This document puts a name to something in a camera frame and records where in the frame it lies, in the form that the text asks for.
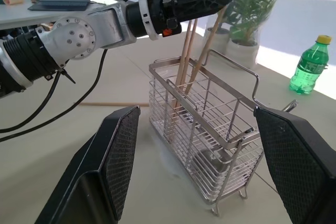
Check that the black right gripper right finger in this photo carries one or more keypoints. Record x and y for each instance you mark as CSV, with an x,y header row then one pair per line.
x,y
302,161

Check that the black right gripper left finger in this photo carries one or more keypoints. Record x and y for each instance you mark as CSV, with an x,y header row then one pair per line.
x,y
89,161

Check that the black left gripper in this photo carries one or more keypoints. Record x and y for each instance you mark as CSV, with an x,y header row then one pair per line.
x,y
158,9

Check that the wooden chopstick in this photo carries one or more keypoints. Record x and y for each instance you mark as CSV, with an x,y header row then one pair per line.
x,y
113,104
183,51
191,43
207,48

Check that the small white plant pot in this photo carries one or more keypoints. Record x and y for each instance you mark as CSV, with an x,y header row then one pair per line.
x,y
219,41

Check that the green potted palm plant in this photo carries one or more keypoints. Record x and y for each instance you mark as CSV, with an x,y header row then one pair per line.
x,y
242,53

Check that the green plastic bottle yellow cap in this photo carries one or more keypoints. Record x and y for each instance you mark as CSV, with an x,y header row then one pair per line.
x,y
311,66

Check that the grey desk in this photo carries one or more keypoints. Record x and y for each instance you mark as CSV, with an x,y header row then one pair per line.
x,y
15,15

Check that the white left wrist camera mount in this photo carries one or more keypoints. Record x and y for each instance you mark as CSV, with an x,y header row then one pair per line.
x,y
142,3

